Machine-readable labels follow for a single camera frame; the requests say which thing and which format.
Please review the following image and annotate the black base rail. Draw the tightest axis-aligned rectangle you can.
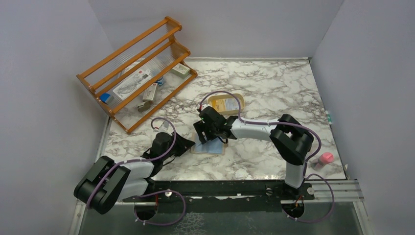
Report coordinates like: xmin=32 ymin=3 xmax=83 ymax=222
xmin=122 ymin=180 xmax=315 ymax=213

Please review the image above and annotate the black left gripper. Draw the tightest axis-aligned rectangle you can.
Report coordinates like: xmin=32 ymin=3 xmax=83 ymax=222
xmin=161 ymin=131 xmax=195 ymax=161

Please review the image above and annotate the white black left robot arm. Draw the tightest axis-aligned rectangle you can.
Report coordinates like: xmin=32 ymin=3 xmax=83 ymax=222
xmin=73 ymin=132 xmax=195 ymax=214

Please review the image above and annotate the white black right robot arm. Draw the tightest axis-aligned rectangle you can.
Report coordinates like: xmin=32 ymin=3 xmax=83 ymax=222
xmin=193 ymin=105 xmax=320 ymax=199

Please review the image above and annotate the blue grey eraser block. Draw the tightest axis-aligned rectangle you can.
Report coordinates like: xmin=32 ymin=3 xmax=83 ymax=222
xmin=99 ymin=93 xmax=113 ymax=104

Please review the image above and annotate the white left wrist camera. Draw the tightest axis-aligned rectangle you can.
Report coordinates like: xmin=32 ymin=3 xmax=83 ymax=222
xmin=158 ymin=121 xmax=170 ymax=134

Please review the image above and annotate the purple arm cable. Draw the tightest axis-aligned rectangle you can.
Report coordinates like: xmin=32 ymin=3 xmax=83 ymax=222
xmin=198 ymin=91 xmax=335 ymax=224
xmin=86 ymin=117 xmax=187 ymax=227

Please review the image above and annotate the grey blue credit card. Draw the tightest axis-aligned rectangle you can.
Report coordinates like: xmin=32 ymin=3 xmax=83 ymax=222
xmin=225 ymin=98 xmax=239 ymax=111

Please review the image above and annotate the blue white round jar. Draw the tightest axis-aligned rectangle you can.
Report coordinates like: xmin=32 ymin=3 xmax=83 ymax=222
xmin=156 ymin=76 xmax=164 ymax=87

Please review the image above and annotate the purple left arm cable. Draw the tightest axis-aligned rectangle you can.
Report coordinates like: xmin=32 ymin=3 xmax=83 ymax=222
xmin=86 ymin=117 xmax=187 ymax=227

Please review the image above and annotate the beige oval tray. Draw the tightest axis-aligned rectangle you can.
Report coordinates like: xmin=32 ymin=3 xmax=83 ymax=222
xmin=207 ymin=93 xmax=245 ymax=115

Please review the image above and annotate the white printed packet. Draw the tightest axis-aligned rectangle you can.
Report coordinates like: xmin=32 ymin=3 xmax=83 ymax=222
xmin=112 ymin=70 xmax=152 ymax=100

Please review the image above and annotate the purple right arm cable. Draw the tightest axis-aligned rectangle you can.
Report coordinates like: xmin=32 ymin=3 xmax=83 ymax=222
xmin=198 ymin=91 xmax=335 ymax=224

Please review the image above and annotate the grey olive small object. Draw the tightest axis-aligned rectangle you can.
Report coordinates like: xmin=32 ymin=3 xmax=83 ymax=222
xmin=137 ymin=101 xmax=152 ymax=113

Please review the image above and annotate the tan leather card holder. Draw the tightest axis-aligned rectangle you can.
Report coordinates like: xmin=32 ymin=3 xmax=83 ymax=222
xmin=190 ymin=133 xmax=228 ymax=155

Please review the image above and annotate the orange wooden rack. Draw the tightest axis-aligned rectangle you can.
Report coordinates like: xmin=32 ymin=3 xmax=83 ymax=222
xmin=76 ymin=16 xmax=197 ymax=134

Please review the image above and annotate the pink bottle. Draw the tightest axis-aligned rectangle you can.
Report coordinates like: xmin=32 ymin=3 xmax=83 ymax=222
xmin=311 ymin=152 xmax=334 ymax=171

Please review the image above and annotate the green white small tube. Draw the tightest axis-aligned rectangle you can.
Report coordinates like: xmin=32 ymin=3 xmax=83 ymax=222
xmin=325 ymin=110 xmax=332 ymax=125

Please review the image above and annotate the gold credit card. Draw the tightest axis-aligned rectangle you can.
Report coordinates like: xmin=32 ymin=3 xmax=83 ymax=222
xmin=211 ymin=98 xmax=227 ymax=112

